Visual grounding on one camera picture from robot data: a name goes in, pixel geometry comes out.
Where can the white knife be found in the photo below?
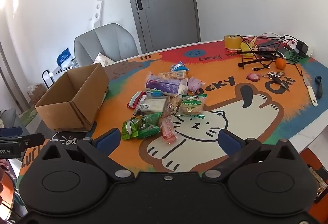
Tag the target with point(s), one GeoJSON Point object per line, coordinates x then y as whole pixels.
{"type": "Point", "coordinates": [310, 92]}

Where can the orange brown snack packet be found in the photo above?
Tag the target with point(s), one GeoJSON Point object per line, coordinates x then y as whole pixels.
{"type": "Point", "coordinates": [172, 106]}

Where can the orange fruit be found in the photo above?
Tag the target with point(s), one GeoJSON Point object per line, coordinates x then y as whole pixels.
{"type": "Point", "coordinates": [280, 63]}

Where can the blue and white snack packet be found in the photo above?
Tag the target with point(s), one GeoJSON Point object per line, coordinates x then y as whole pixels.
{"type": "Point", "coordinates": [156, 93]}

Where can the grey door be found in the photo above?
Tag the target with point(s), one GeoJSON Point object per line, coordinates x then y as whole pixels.
{"type": "Point", "coordinates": [164, 8]}

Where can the grey chair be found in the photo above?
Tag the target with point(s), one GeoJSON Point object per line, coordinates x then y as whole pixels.
{"type": "Point", "coordinates": [107, 42]}

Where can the yellow clip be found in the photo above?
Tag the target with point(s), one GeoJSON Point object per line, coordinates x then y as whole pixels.
{"type": "Point", "coordinates": [249, 46]}

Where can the white power strip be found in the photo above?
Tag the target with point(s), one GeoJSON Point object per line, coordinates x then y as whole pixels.
{"type": "Point", "coordinates": [306, 47]}

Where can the cardboard box on floor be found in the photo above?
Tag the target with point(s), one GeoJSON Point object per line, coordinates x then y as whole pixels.
{"type": "Point", "coordinates": [37, 92]}

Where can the clear pink snack packet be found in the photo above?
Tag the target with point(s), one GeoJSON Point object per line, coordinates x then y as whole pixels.
{"type": "Point", "coordinates": [167, 130]}

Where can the green label cake packet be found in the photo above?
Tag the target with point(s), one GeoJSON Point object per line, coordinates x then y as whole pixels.
{"type": "Point", "coordinates": [191, 107]}

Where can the bunch of keys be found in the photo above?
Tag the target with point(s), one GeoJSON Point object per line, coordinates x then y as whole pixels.
{"type": "Point", "coordinates": [278, 78]}

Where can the tan biscuit packet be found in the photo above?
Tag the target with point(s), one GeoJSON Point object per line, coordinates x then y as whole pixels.
{"type": "Point", "coordinates": [174, 75]}

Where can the white sandwich packet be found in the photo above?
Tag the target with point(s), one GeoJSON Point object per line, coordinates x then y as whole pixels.
{"type": "Point", "coordinates": [151, 105]}

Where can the black charger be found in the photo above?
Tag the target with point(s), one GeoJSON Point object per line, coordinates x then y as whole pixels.
{"type": "Point", "coordinates": [301, 46]}

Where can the black shoe rack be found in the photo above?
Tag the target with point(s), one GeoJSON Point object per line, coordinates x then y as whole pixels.
{"type": "Point", "coordinates": [47, 78]}

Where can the white board with holes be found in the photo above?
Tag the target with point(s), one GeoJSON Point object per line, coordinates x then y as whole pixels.
{"type": "Point", "coordinates": [96, 14]}

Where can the long purple snack packet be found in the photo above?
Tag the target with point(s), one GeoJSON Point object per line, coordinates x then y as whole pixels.
{"type": "Point", "coordinates": [164, 85]}

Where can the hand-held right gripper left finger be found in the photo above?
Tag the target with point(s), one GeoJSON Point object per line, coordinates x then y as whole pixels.
{"type": "Point", "coordinates": [109, 141]}

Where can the black stand frame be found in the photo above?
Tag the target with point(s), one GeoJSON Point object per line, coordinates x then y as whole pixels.
{"type": "Point", "coordinates": [256, 58]}

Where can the white dotted pillow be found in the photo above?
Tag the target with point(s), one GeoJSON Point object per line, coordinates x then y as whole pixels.
{"type": "Point", "coordinates": [102, 59]}

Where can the brown cardboard box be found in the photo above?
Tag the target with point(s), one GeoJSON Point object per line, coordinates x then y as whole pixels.
{"type": "Point", "coordinates": [64, 108]}

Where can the yellow tape roll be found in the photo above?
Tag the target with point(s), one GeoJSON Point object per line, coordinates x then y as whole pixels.
{"type": "Point", "coordinates": [232, 41]}

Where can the large green snack packet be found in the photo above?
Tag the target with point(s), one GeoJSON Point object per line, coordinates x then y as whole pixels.
{"type": "Point", "coordinates": [150, 124]}

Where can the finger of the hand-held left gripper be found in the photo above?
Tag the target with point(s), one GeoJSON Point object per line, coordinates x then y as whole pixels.
{"type": "Point", "coordinates": [10, 131]}
{"type": "Point", "coordinates": [28, 139]}

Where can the small green snack packet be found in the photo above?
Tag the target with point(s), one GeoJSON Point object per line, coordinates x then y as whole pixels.
{"type": "Point", "coordinates": [129, 128]}

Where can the small pink snack packet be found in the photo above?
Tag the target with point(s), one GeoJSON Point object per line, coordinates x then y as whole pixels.
{"type": "Point", "coordinates": [196, 83]}

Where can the red snack packet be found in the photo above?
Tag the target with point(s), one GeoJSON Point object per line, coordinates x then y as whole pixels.
{"type": "Point", "coordinates": [135, 99]}

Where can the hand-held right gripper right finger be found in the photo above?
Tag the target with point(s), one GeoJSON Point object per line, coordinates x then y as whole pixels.
{"type": "Point", "coordinates": [229, 143]}

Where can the black peeler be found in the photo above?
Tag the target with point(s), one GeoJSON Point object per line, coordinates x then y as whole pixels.
{"type": "Point", "coordinates": [319, 87]}

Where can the orange chair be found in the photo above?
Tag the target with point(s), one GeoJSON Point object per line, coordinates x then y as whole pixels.
{"type": "Point", "coordinates": [316, 183]}

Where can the blue plastic bag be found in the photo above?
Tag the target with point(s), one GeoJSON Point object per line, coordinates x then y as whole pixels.
{"type": "Point", "coordinates": [64, 56]}

